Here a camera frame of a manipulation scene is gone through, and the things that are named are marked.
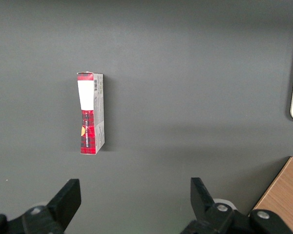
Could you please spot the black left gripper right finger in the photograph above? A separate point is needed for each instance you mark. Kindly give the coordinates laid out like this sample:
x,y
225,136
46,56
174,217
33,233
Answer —
x,y
202,202

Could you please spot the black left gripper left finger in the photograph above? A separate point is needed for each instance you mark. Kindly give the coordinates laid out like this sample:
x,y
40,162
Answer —
x,y
61,202

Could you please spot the wooden drawer cabinet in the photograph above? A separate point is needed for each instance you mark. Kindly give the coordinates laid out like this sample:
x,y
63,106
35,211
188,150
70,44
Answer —
x,y
283,190

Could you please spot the red plaid cardboard box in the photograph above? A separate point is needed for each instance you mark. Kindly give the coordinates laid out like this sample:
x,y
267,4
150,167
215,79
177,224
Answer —
x,y
86,95

